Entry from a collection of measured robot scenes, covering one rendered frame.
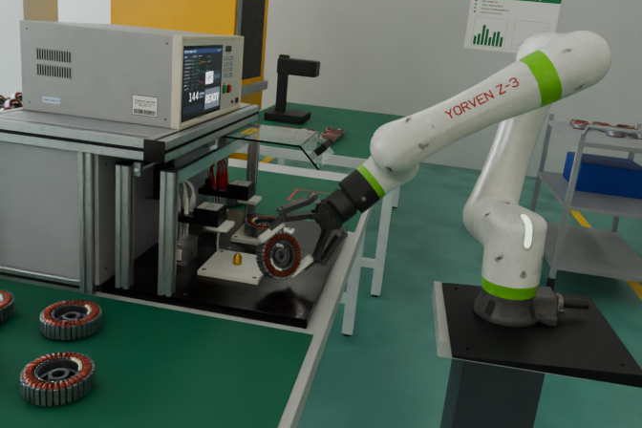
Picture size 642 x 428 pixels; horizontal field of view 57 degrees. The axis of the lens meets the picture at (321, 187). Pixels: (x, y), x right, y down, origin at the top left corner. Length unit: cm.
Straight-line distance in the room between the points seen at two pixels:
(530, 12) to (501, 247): 546
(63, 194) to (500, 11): 575
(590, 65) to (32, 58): 121
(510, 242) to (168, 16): 427
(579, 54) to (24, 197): 121
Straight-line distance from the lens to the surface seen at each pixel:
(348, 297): 271
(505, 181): 149
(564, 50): 132
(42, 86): 150
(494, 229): 136
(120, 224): 133
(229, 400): 105
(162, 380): 111
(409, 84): 665
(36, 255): 146
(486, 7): 665
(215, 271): 143
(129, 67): 139
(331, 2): 672
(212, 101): 153
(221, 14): 507
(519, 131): 148
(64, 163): 135
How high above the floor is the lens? 136
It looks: 15 degrees down
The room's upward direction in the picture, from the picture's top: 6 degrees clockwise
